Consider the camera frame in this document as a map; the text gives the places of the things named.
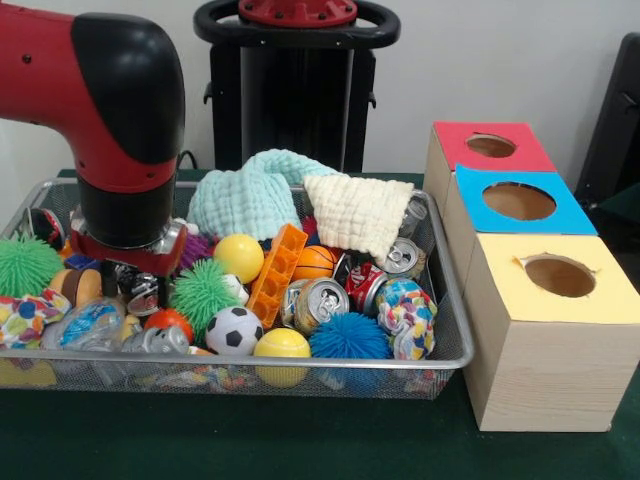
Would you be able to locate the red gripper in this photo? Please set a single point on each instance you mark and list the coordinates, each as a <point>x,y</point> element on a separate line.
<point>135,260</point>

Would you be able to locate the red crushed soda can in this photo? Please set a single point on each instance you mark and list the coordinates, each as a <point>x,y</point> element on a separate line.
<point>140,290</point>

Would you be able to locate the mint green waffle cloth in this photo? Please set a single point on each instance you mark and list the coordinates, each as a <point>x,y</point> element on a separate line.
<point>245,195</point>

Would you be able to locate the cream yellow waffle cloth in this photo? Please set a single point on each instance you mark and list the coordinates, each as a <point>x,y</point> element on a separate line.
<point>360,210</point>

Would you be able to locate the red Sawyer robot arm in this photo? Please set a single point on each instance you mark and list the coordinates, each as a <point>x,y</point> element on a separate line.
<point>60,70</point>

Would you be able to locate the clear mesh bin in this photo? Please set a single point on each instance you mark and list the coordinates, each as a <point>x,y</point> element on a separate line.
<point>445,330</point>

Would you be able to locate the wooden box with three holes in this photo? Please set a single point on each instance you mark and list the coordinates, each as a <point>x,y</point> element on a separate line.
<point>550,370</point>

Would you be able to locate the small green spiky ball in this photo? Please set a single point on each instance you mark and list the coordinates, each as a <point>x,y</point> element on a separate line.
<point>203,293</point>

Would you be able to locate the purple spiky monster toy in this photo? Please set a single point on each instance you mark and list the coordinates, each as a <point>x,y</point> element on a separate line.
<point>195,248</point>

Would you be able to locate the yellow smiley ball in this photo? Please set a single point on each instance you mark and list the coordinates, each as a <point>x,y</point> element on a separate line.
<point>238,257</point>

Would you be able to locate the small soccer ball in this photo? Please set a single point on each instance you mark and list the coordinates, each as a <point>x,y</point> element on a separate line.
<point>234,330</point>

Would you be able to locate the green spiky rubber ball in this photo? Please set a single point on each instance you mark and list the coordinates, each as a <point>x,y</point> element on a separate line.
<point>25,265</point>

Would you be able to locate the orange plastic toy block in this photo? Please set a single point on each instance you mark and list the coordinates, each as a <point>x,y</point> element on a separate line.
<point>277,275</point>

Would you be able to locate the dark green tablecloth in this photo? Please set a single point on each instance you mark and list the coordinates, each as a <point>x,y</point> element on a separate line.
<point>200,440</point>

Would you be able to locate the blue spiky rubber ball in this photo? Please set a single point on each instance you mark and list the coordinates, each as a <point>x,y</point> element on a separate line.
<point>350,335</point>

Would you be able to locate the black chair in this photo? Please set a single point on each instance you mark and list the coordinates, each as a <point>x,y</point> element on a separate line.
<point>615,140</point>

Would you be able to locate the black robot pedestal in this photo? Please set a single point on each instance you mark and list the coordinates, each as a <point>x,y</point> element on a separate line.
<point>290,100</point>

